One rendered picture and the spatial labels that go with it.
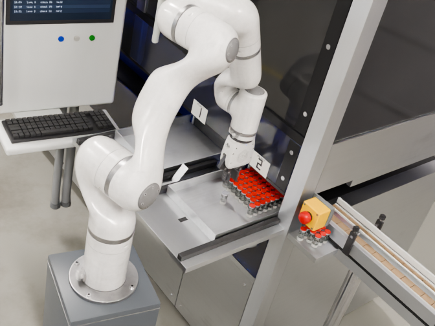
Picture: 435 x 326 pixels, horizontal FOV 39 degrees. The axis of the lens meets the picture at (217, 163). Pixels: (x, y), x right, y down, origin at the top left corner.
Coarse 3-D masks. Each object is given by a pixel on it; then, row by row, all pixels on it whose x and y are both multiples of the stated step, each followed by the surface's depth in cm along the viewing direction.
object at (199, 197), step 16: (208, 176) 210; (176, 192) 198; (192, 192) 205; (208, 192) 207; (192, 208) 198; (208, 208) 200; (224, 208) 202; (240, 208) 203; (208, 224) 193; (224, 224) 195; (240, 224) 191
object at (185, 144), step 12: (180, 120) 237; (120, 132) 221; (132, 132) 225; (180, 132) 234; (192, 132) 235; (132, 144) 220; (168, 144) 225; (180, 144) 227; (192, 144) 228; (204, 144) 230; (168, 156) 219; (180, 156) 221; (192, 156) 222; (204, 156) 224; (216, 156) 221; (168, 168) 208
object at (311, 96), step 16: (352, 0) 160; (336, 16) 165; (336, 32) 166; (336, 48) 168; (320, 64) 173; (320, 80) 174; (304, 112) 181; (304, 128) 183; (288, 144) 190; (288, 160) 191; (288, 176) 193
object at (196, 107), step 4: (196, 104) 222; (200, 104) 220; (192, 108) 224; (196, 108) 222; (200, 108) 221; (204, 108) 219; (192, 112) 225; (196, 112) 223; (204, 112) 219; (196, 116) 224; (200, 116) 222; (204, 116) 220; (200, 120) 222; (204, 120) 220
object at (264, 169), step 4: (256, 152) 202; (252, 156) 204; (256, 156) 202; (260, 156) 201; (252, 160) 204; (256, 160) 203; (264, 160) 200; (252, 164) 205; (264, 164) 200; (268, 164) 199; (256, 168) 204; (260, 168) 202; (264, 168) 201; (268, 168) 199; (260, 172) 203; (264, 172) 201; (264, 176) 202
